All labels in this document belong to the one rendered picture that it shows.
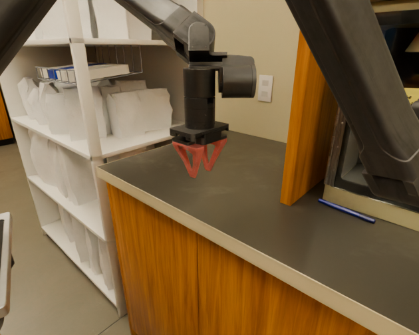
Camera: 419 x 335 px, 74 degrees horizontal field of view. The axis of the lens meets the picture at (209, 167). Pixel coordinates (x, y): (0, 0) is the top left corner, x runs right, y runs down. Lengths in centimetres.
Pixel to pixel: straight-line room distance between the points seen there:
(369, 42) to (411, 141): 12
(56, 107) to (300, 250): 133
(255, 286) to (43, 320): 139
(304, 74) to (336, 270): 41
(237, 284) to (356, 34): 61
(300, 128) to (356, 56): 40
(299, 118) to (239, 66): 24
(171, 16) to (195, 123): 19
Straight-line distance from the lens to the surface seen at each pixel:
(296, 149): 71
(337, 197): 81
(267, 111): 134
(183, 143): 51
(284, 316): 72
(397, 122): 36
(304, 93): 68
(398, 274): 65
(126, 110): 141
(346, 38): 31
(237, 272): 73
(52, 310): 192
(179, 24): 54
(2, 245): 55
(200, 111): 50
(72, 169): 166
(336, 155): 76
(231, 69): 50
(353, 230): 73
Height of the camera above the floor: 132
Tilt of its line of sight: 23 degrees down
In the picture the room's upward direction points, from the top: straight up
